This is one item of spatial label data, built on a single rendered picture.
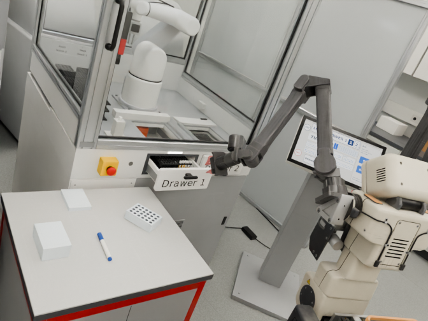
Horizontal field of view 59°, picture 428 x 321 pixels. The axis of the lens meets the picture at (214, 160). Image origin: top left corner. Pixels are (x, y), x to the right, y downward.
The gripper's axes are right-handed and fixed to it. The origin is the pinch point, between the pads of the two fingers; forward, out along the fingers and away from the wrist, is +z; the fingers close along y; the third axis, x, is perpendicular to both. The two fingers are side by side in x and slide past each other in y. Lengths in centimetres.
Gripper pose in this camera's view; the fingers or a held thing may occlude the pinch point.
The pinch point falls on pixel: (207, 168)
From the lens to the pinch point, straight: 164.6
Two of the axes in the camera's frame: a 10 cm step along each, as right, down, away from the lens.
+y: -1.3, -9.7, 2.1
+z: -6.1, 2.4, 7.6
